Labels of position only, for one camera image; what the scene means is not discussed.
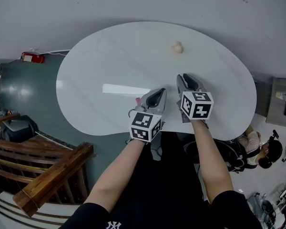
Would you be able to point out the beige makeup sponge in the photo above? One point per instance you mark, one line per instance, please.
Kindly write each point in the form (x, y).
(177, 48)

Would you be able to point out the pink makeup brush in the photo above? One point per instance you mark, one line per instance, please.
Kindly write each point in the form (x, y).
(138, 100)

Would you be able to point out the brown wooden stair railing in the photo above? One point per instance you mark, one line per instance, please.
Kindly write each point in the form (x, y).
(45, 178)

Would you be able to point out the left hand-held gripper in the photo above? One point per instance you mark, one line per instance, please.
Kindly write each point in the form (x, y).
(145, 126)

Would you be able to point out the black round stool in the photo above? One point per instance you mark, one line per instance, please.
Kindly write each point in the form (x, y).
(191, 151)

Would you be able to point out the grey wooden shelf unit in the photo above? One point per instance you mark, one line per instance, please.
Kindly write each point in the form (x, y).
(278, 104)

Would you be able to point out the black wheeled bin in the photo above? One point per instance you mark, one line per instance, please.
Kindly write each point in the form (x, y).
(17, 129)

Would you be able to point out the person's black t-shirt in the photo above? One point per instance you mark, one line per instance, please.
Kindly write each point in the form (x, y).
(157, 209)

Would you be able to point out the person's black trousers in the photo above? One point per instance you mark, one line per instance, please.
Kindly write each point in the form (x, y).
(174, 159)

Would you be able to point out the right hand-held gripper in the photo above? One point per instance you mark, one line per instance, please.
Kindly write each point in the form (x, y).
(197, 106)

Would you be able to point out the red fire extinguisher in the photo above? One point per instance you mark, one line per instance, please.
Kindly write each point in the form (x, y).
(33, 58)

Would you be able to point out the person's right forearm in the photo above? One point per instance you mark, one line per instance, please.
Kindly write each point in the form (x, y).
(214, 166)

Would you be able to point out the white kidney-shaped table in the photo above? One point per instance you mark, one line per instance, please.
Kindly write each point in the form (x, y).
(109, 63)

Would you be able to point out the black backpack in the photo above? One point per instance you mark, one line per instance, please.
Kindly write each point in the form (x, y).
(233, 156)

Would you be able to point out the person's left forearm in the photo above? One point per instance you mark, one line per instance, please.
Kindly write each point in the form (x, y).
(116, 175)

